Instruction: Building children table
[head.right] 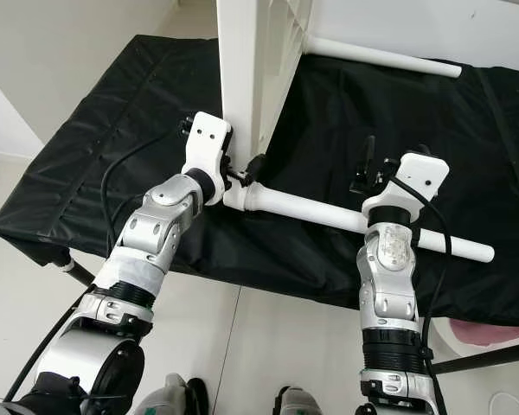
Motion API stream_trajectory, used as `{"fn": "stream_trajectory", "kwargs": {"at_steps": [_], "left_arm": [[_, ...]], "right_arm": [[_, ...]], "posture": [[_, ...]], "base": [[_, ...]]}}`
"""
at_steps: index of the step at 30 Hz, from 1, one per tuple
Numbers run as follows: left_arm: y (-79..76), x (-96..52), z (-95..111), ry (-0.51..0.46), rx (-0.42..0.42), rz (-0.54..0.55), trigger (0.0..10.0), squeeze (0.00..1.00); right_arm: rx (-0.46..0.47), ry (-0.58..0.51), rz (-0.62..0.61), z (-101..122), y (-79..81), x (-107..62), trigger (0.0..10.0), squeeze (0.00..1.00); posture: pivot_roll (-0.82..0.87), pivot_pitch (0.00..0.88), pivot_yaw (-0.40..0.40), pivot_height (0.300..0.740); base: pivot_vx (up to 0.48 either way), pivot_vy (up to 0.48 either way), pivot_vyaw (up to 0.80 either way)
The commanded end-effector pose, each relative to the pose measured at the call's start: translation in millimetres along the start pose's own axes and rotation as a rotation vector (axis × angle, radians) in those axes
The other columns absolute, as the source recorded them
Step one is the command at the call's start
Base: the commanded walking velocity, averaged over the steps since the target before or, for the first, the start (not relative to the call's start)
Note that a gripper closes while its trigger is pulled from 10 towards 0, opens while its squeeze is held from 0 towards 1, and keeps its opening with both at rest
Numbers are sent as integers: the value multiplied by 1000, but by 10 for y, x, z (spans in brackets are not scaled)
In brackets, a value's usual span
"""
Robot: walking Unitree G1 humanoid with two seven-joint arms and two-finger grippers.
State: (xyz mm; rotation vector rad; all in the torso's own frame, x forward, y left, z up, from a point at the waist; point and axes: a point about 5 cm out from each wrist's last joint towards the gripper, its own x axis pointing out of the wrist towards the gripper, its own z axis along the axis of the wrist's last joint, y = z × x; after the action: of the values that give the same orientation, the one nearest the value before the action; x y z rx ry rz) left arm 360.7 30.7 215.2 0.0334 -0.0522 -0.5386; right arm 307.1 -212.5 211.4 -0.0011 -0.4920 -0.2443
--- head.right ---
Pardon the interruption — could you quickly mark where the white plastic table leg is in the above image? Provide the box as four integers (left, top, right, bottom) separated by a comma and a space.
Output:
303, 35, 465, 80
240, 181, 497, 264

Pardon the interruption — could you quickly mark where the black table cloth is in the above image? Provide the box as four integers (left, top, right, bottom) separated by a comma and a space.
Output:
0, 35, 519, 328

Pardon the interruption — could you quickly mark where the black metal table leg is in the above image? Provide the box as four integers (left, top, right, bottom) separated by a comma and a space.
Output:
59, 258, 102, 292
431, 341, 519, 375

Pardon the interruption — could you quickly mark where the pink plastic object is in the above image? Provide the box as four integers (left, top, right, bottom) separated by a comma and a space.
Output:
448, 317, 519, 348

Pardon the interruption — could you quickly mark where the grey right robot foot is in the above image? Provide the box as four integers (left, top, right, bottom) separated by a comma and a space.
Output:
272, 386, 326, 415

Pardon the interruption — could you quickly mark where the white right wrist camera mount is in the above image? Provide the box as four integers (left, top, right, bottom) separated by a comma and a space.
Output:
362, 151, 452, 222

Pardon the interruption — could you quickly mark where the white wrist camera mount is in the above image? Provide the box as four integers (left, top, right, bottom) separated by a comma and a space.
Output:
362, 151, 452, 222
182, 111, 234, 183

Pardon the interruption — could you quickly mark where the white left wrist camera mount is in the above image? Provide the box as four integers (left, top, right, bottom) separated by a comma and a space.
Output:
182, 111, 234, 183

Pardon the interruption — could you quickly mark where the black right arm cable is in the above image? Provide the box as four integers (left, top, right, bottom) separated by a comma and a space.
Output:
392, 176, 456, 348

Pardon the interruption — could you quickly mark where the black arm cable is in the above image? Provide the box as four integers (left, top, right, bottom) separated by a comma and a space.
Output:
392, 176, 456, 348
3, 121, 196, 405

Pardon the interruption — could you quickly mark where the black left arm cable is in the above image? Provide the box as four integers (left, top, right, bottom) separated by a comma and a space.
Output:
3, 121, 196, 405

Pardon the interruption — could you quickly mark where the white floor cable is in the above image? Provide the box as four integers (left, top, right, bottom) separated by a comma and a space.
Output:
488, 363, 519, 415

